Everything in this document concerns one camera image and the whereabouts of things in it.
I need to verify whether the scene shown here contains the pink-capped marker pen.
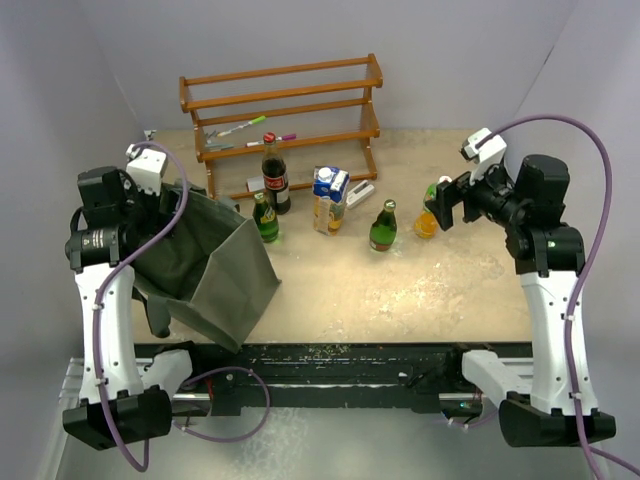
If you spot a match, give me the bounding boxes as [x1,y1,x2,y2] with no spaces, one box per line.
[245,133,297,148]

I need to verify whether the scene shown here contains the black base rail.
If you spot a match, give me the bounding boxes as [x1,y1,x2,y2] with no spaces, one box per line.
[134,341,534,416]

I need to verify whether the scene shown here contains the orange drink plastic bottle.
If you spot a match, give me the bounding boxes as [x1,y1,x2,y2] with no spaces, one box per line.
[414,175,451,239]

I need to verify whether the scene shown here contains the green soda bottle yellow label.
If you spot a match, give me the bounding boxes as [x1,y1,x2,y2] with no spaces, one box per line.
[252,192,279,243]

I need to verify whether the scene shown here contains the blue orange juice carton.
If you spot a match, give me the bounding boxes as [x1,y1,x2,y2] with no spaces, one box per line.
[312,166,350,236]

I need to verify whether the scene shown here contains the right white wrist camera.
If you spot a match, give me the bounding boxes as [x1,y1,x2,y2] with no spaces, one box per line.
[460,128,507,185]

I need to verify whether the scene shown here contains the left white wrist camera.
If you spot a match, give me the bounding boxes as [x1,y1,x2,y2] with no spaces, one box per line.
[125,144,168,196]

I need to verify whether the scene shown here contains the small white box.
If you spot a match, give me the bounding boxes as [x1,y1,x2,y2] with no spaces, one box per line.
[246,176,265,192]

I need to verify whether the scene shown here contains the grey-green canvas bag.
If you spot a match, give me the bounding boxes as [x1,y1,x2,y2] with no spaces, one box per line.
[133,190,280,353]

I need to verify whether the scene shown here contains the Coca-Cola glass bottle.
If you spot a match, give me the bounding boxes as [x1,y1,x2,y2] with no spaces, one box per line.
[261,132,291,215]

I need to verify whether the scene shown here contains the white stapler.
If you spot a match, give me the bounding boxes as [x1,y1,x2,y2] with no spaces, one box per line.
[346,180,375,209]

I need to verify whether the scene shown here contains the green-capped marker pen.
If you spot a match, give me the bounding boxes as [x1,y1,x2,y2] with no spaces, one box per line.
[215,115,267,137]

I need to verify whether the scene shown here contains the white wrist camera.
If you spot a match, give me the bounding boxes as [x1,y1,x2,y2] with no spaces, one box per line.
[125,144,168,196]
[460,128,507,185]

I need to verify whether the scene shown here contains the wooden three-tier rack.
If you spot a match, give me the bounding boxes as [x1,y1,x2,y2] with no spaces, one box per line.
[179,54,383,198]

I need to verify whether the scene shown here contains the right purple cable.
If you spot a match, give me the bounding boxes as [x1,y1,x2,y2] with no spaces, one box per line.
[479,114,640,480]

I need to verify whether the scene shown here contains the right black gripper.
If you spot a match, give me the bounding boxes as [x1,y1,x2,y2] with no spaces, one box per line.
[426,155,528,230]

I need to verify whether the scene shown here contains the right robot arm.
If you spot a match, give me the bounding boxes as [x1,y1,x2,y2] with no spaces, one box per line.
[429,155,617,447]

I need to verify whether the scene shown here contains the purple cable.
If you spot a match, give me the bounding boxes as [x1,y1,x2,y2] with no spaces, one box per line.
[479,114,640,480]
[92,140,190,473]

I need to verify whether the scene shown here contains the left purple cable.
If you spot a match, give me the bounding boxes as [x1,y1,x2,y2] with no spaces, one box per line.
[92,140,190,473]

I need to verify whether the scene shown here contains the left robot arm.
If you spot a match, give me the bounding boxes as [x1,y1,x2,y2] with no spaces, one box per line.
[63,164,206,450]

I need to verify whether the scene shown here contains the green glass bottle gold cap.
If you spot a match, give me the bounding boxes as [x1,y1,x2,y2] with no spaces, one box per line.
[369,199,397,251]

